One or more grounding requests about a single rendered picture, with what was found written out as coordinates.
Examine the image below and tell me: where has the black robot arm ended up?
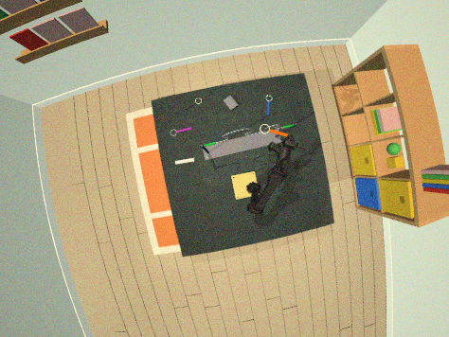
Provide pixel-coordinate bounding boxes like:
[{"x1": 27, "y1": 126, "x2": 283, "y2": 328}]
[{"x1": 246, "y1": 142, "x2": 295, "y2": 216}]

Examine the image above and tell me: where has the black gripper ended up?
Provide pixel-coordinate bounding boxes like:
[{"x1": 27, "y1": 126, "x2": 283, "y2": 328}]
[{"x1": 278, "y1": 130, "x2": 298, "y2": 159}]

